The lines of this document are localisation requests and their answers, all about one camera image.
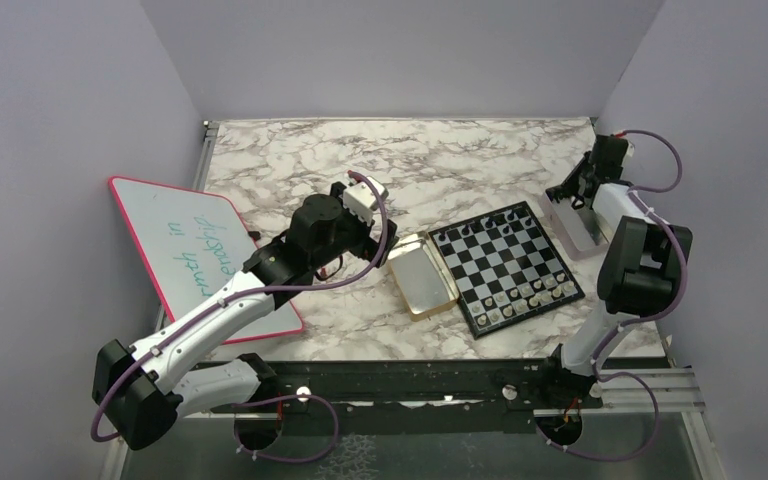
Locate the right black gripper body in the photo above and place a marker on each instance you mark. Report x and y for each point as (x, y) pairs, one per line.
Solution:
(572, 183)

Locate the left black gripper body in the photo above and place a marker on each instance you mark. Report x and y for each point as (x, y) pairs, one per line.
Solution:
(353, 235)

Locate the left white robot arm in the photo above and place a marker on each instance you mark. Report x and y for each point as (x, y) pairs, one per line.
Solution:
(142, 389)

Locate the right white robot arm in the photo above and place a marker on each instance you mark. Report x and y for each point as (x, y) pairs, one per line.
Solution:
(644, 272)

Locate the white box of black pieces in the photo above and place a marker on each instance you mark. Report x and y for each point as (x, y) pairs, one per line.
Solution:
(579, 231)

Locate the gold metal tin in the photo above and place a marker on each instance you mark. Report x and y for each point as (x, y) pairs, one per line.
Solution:
(422, 277)

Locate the black white chessboard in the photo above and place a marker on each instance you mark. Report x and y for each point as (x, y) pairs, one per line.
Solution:
(508, 263)

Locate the red framed whiteboard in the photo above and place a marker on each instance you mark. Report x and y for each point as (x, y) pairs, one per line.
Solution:
(191, 243)

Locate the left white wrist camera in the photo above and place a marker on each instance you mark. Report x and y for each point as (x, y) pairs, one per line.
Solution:
(360, 201)

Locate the black table front rail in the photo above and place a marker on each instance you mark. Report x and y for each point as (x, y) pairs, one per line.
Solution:
(387, 397)

